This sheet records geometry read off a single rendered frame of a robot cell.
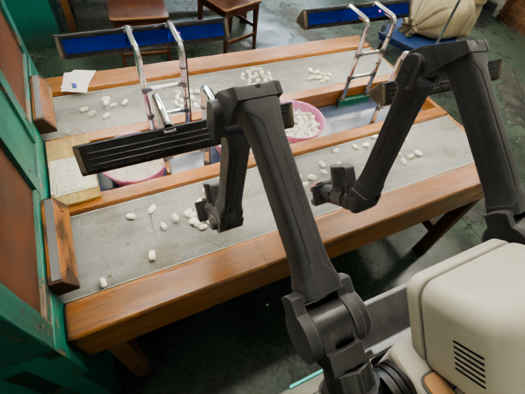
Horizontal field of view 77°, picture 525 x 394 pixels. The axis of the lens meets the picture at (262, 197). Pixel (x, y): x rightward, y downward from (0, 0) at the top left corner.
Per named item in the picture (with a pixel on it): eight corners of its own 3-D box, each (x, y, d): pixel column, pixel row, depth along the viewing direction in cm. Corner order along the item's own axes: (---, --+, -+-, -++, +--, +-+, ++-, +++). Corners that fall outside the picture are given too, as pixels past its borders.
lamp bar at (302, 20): (410, 17, 166) (417, 1, 161) (304, 30, 146) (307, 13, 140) (400, 10, 171) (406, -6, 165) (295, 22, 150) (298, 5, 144)
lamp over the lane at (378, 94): (498, 80, 137) (510, 64, 132) (380, 108, 117) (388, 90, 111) (483, 69, 141) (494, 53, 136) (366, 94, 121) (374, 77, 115)
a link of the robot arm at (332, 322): (337, 389, 44) (369, 371, 46) (318, 317, 43) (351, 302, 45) (305, 360, 53) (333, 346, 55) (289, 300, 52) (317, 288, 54)
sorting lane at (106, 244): (490, 159, 156) (492, 155, 154) (66, 306, 96) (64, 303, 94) (444, 119, 171) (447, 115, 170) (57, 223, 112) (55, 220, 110)
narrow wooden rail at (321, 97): (399, 93, 193) (408, 76, 185) (55, 169, 134) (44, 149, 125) (394, 87, 196) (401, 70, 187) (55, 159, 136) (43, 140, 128)
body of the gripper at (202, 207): (193, 202, 102) (198, 205, 96) (224, 192, 106) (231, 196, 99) (198, 221, 104) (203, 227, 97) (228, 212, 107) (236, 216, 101)
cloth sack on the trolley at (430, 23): (472, 39, 348) (495, 1, 318) (419, 48, 323) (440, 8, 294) (434, 15, 377) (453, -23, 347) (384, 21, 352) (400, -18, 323)
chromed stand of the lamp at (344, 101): (367, 101, 181) (403, 16, 146) (337, 108, 175) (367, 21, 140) (348, 81, 191) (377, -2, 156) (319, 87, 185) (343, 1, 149)
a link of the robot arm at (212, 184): (214, 232, 86) (244, 222, 89) (204, 190, 84) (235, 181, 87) (203, 221, 97) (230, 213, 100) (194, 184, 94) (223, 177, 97)
